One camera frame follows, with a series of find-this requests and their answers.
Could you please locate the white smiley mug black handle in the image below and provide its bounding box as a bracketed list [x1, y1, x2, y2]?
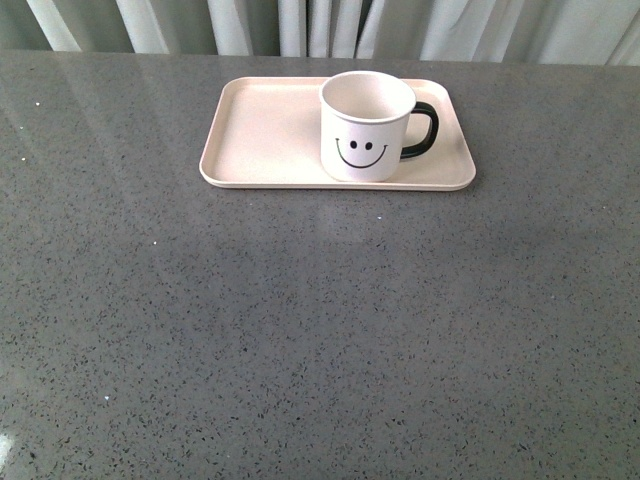
[319, 71, 439, 182]

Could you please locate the beige rectangular plastic tray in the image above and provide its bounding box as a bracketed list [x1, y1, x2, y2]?
[199, 77, 476, 191]

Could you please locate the grey pleated curtain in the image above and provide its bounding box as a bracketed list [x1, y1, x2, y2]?
[1, 0, 639, 66]

